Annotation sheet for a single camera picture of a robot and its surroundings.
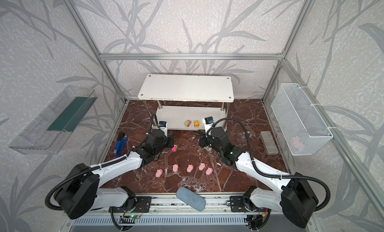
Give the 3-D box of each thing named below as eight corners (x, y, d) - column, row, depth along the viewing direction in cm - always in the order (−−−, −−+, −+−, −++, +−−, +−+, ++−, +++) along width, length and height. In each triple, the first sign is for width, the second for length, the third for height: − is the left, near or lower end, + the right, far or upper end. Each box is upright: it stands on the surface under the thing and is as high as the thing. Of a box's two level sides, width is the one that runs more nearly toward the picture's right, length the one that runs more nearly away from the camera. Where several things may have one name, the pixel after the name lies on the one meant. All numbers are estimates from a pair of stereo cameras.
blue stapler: (115, 156, 92) (111, 153, 89) (122, 139, 100) (119, 135, 97) (121, 156, 92) (118, 153, 89) (128, 139, 100) (125, 135, 97)
